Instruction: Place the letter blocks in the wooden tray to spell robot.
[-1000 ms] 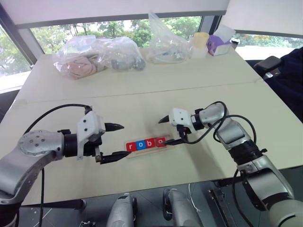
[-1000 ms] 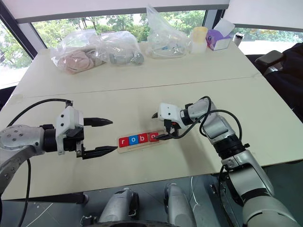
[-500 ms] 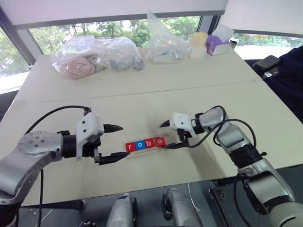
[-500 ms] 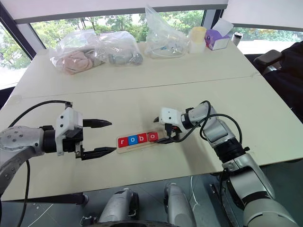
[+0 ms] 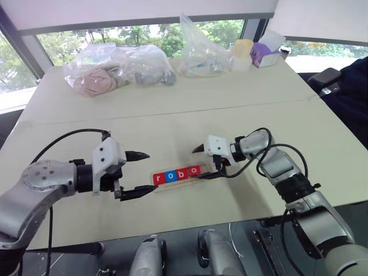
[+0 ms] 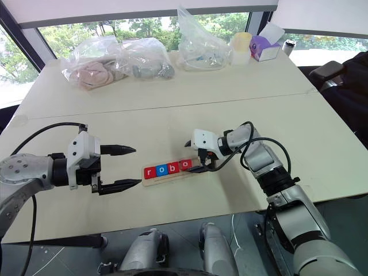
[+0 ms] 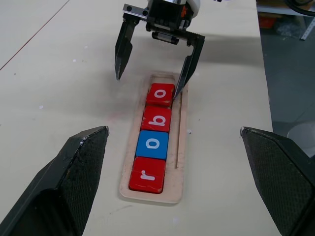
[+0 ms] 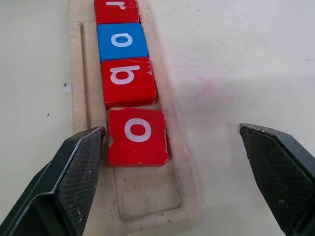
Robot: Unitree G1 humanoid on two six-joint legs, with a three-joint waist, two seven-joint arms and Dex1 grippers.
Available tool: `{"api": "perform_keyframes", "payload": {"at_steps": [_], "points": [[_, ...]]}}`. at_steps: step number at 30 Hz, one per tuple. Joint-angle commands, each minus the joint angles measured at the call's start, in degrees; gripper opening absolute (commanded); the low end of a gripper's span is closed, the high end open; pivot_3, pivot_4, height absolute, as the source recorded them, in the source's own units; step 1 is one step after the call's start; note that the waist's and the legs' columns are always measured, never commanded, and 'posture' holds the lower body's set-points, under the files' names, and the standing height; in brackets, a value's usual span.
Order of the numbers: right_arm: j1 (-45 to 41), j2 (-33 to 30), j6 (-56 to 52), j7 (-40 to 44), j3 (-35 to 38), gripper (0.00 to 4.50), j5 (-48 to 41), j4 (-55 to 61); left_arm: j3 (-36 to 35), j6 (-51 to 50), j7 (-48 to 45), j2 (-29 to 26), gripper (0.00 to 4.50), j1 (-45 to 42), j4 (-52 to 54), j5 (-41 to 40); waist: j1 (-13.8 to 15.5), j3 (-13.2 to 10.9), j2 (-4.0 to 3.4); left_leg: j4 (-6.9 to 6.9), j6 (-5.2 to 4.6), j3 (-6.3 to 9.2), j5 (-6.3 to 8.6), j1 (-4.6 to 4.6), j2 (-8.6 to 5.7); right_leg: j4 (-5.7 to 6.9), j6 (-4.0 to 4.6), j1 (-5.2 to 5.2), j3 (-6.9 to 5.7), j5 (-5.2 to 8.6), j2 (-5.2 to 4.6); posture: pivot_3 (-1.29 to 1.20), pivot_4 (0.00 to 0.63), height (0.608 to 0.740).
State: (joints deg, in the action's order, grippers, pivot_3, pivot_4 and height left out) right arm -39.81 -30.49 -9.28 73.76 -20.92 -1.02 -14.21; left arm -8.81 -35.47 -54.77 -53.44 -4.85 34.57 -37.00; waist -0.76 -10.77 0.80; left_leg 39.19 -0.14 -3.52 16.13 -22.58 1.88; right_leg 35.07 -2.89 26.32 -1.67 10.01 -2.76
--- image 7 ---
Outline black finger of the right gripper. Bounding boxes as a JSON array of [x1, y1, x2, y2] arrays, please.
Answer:
[[114, 19, 136, 81], [173, 35, 206, 100]]

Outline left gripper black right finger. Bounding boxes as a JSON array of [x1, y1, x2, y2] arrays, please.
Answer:
[[238, 126, 315, 236]]

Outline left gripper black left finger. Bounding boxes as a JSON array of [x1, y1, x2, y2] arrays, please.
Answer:
[[0, 125, 110, 236]]

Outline red letter tile o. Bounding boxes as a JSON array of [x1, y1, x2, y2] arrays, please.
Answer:
[[145, 83, 176, 108]]

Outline red letter tile b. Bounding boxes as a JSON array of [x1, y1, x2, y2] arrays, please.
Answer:
[[140, 105, 172, 133]]

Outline wooden letter tray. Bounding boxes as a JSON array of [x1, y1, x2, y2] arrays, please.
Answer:
[[119, 72, 189, 205]]

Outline blue letter tile o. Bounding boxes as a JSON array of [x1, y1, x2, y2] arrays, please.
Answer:
[[135, 130, 170, 160]]

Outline red letter tile r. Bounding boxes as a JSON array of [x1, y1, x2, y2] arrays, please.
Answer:
[[128, 156, 167, 194]]

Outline orange box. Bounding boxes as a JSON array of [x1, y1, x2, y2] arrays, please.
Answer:
[[257, 12, 283, 30]]

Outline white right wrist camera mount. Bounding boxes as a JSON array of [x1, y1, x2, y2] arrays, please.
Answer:
[[187, 0, 202, 19]]

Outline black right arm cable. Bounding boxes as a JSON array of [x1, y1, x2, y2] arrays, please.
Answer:
[[284, 0, 315, 17]]

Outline perforated metal rail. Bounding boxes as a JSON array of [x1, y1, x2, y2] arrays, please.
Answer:
[[300, 16, 315, 42]]

